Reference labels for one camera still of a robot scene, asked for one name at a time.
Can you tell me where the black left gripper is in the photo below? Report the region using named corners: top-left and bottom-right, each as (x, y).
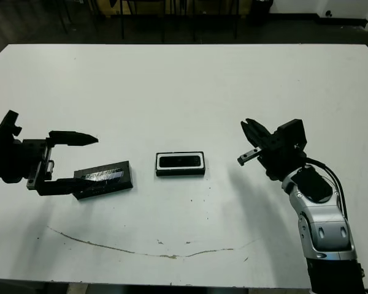
top-left (0, 130), bottom-right (99, 197)

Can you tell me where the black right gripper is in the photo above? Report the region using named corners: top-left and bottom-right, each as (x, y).
top-left (237, 118), bottom-right (307, 181)

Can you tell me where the black printed box lid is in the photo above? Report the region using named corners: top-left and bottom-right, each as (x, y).
top-left (73, 159), bottom-right (135, 200)

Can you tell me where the black slim camera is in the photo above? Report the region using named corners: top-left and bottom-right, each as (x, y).
top-left (158, 154), bottom-right (202, 168)

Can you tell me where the black box base white insert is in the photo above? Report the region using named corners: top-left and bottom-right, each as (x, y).
top-left (155, 151), bottom-right (207, 178)

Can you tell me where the black trash bin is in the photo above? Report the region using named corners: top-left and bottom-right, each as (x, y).
top-left (250, 0), bottom-right (275, 27)

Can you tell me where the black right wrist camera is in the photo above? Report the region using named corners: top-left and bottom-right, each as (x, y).
top-left (274, 118), bottom-right (308, 151)

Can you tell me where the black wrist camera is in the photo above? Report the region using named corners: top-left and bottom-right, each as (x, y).
top-left (0, 110), bottom-right (21, 145)
top-left (274, 118), bottom-right (308, 151)

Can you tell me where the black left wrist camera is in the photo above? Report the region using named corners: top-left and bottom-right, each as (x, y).
top-left (0, 110), bottom-right (21, 145)

